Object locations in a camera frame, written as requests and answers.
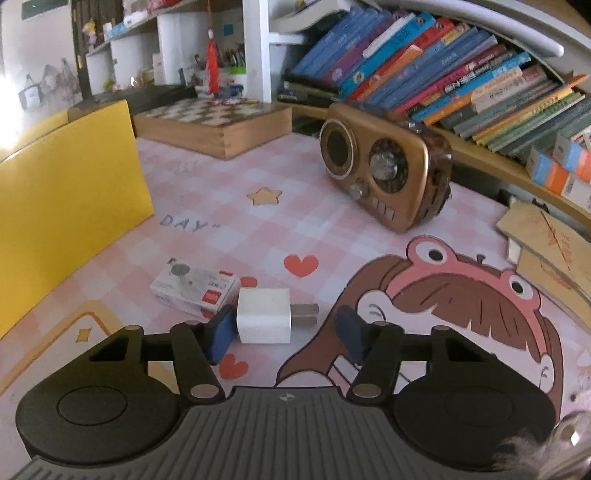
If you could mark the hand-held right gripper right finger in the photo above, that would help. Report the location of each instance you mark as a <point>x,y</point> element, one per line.
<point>351,337</point>

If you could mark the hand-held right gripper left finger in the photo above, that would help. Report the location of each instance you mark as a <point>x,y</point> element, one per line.
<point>220,337</point>

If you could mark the white charger plug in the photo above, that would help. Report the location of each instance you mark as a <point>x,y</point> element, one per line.
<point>263,316</point>

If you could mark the yellow cardboard box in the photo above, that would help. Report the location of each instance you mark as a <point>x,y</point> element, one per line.
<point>60,198</point>

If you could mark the pink checked cloth desktop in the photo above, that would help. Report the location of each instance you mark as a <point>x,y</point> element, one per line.
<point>231,207</point>

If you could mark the small white red-label box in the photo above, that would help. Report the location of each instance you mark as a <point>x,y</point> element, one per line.
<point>194,288</point>

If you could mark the brown retro radio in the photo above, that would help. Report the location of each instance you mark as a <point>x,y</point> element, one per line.
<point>369,166</point>

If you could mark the wooden chessboard box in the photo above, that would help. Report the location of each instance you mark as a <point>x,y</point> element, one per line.
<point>207,124</point>

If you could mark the stack of cardboard pieces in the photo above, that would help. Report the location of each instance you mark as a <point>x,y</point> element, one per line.
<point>545,249</point>

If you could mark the white jar green lid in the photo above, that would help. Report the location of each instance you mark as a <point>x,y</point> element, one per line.
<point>238,81</point>

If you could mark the blue orange white carton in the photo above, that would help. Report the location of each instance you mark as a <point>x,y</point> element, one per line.
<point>554,177</point>
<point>575,157</point>

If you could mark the red tassel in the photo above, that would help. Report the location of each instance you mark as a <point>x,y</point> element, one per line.
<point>213,69</point>

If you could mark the pen cup with pens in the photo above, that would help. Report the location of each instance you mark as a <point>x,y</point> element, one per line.
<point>233,57</point>

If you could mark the row of colourful books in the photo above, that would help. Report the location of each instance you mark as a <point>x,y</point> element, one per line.
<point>415,60</point>

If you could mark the white bookshelf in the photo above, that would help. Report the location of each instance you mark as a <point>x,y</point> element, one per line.
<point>256,46</point>

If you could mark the hanging tote bag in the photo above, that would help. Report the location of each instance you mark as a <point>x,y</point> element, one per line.
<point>31,94</point>
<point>62,85</point>

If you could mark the white cubby shelf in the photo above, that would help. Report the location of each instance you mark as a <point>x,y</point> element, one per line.
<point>175,27</point>

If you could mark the thick book dark cover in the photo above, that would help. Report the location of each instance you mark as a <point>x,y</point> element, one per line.
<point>314,16</point>

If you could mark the blue tissue pack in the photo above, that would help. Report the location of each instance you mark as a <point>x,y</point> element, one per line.
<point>115,31</point>

